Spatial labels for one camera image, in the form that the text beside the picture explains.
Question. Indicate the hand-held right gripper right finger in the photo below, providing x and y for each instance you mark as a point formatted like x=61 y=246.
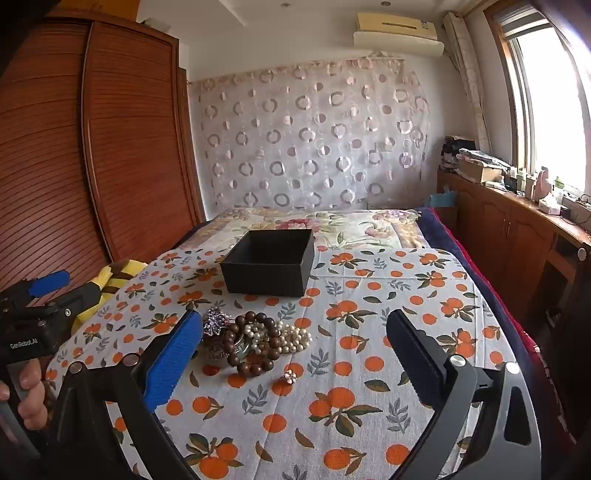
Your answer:
x=413 y=360

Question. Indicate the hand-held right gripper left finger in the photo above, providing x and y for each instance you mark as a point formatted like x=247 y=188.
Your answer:
x=173 y=360

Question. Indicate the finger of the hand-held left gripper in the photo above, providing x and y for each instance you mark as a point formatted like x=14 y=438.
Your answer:
x=48 y=282
x=81 y=297

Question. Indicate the silver jewelry piece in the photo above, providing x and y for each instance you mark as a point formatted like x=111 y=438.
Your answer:
x=216 y=350

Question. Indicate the silver crystal brooch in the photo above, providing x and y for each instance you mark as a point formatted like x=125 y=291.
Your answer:
x=216 y=321

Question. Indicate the green jade bangle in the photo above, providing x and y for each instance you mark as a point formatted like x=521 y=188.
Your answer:
x=241 y=345

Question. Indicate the black box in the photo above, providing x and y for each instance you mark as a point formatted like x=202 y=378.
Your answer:
x=263 y=277

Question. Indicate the person's left hand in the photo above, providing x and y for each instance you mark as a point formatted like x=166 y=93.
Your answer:
x=32 y=397

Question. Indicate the yellow brown striped plush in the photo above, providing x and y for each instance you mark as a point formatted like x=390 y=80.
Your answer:
x=117 y=277

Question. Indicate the orange fruit print tablecloth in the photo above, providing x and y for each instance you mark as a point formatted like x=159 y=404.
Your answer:
x=369 y=415

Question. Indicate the dark blue blanket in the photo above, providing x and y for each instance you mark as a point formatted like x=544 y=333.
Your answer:
x=466 y=267

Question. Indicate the floral bedsheet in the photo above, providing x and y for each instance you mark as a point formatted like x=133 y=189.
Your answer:
x=360 y=230

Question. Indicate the brown wooden cabinet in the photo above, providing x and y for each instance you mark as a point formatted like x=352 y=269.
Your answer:
x=503 y=230

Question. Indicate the brown wooden wardrobe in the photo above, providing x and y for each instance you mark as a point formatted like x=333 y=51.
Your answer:
x=115 y=138

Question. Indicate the white tissue box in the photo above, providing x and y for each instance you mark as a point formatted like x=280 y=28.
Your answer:
x=549 y=205

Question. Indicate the pile of clutter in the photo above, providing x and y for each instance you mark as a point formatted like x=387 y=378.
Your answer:
x=475 y=161

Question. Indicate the pink bottle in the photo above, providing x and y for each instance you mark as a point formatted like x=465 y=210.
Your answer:
x=542 y=183

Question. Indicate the white circle pattern curtain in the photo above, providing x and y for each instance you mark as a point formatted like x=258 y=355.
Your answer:
x=300 y=138

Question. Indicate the pale patterned window curtain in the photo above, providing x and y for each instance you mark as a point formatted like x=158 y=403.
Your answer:
x=468 y=83

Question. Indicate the wooden frame window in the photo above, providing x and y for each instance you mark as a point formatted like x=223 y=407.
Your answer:
x=549 y=101

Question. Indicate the wall air conditioner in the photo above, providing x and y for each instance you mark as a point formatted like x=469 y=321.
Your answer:
x=397 y=34

